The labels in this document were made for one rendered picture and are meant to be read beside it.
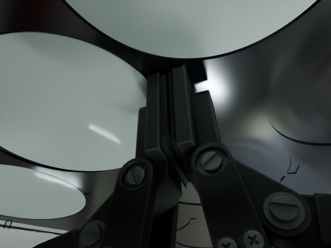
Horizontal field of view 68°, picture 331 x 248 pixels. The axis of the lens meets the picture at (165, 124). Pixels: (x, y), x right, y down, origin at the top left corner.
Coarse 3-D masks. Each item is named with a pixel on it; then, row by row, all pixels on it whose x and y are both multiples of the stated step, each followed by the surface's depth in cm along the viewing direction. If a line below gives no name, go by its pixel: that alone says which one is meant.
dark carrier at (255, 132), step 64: (0, 0) 8; (64, 0) 8; (320, 0) 8; (192, 64) 10; (256, 64) 10; (320, 64) 10; (256, 128) 13; (320, 128) 14; (192, 192) 20; (320, 192) 20
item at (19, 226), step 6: (0, 222) 23; (6, 222) 23; (12, 222) 24; (12, 228) 24; (18, 228) 24; (24, 228) 24; (30, 228) 24; (36, 228) 25; (42, 228) 25; (48, 228) 25; (54, 234) 26; (60, 234) 26
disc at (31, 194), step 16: (0, 176) 17; (16, 176) 17; (32, 176) 17; (48, 176) 17; (0, 192) 19; (16, 192) 19; (32, 192) 19; (48, 192) 19; (64, 192) 19; (80, 192) 19; (0, 208) 21; (16, 208) 21; (32, 208) 21; (48, 208) 21; (64, 208) 21; (80, 208) 21
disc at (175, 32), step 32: (96, 0) 8; (128, 0) 8; (160, 0) 8; (192, 0) 8; (224, 0) 8; (256, 0) 8; (288, 0) 8; (128, 32) 9; (160, 32) 9; (192, 32) 9; (224, 32) 9; (256, 32) 9
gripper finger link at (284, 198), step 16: (176, 80) 9; (176, 96) 9; (192, 96) 10; (208, 96) 9; (176, 112) 8; (192, 112) 9; (208, 112) 9; (176, 128) 8; (192, 128) 8; (208, 128) 8; (176, 144) 8; (192, 144) 7; (192, 176) 7; (256, 176) 7; (256, 192) 7; (272, 192) 6; (288, 192) 6; (256, 208) 6; (272, 208) 6; (288, 208) 6; (304, 208) 6; (272, 224) 6; (288, 224) 6; (304, 224) 6
